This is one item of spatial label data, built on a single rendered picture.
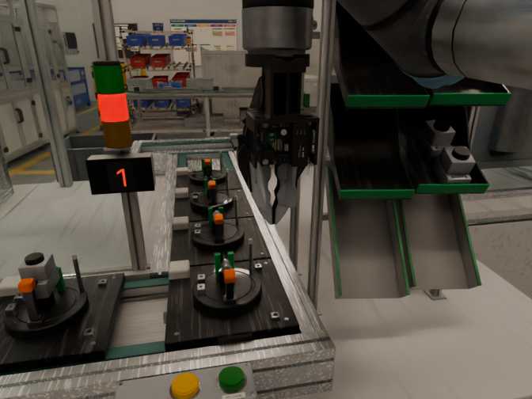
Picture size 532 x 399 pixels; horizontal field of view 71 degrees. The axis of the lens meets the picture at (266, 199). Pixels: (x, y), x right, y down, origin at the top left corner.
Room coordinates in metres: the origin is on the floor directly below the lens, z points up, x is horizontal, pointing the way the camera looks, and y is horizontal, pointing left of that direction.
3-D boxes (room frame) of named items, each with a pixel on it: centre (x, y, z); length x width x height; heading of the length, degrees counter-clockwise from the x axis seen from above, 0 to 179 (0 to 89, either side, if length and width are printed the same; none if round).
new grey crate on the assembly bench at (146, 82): (6.09, 1.96, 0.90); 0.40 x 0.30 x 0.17; 5
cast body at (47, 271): (0.59, 0.42, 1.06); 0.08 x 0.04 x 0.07; 11
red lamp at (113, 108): (0.73, 0.29, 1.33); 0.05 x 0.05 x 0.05
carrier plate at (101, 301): (0.58, 0.41, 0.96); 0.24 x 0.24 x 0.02; 11
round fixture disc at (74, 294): (0.58, 0.41, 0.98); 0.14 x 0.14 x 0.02
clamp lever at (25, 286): (0.54, 0.41, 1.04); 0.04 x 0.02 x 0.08; 11
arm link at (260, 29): (0.44, -0.02, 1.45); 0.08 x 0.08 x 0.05
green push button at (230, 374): (0.43, 0.05, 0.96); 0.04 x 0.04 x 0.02
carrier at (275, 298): (0.64, 0.08, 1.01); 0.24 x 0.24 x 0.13; 11
